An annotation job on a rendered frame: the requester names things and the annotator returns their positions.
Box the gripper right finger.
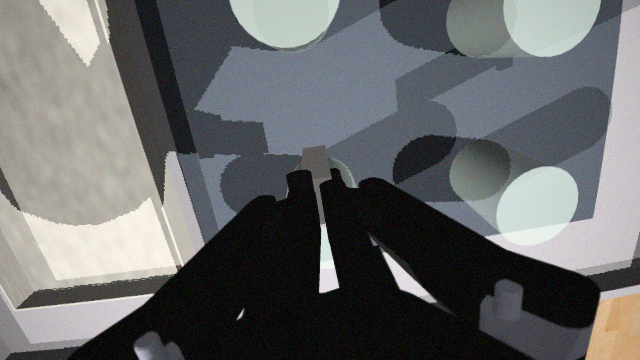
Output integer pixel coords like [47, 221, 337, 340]
[314, 145, 601, 360]

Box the grey rectangular tray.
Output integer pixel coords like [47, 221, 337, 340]
[0, 0, 196, 311]

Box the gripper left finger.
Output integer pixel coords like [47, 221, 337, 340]
[67, 147, 324, 360]

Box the clear glass cylinder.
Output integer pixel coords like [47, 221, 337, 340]
[450, 139, 578, 246]
[446, 0, 601, 58]
[229, 0, 340, 53]
[293, 157, 357, 269]

